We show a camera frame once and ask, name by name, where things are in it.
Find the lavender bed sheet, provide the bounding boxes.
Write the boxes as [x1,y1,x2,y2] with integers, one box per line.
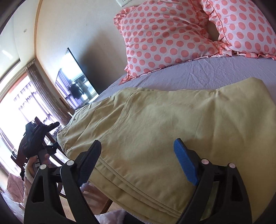
[96,56,276,101]

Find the wall mounted television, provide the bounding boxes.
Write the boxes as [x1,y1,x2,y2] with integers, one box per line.
[55,48,98,110]

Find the person's left hand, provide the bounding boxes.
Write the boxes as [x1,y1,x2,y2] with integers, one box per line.
[27,154,51,177]

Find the left polka dot pillow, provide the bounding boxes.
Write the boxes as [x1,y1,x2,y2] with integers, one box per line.
[114,1,232,84]

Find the brown window curtain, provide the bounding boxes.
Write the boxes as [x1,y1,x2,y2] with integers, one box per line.
[26,62,71,126]

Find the white wall outlet plate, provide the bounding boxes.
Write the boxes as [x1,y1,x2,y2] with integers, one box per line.
[116,0,132,7]

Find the dark wooden chair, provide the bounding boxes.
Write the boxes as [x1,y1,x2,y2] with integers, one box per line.
[11,131,66,177]

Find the polka dot pillow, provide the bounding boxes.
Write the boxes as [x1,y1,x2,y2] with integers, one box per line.
[114,1,232,84]
[200,0,275,60]

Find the right polka dot pillow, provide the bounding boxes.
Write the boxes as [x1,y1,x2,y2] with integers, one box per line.
[200,0,275,60]

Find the khaki pants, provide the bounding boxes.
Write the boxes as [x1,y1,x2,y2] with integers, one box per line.
[57,78,275,223]

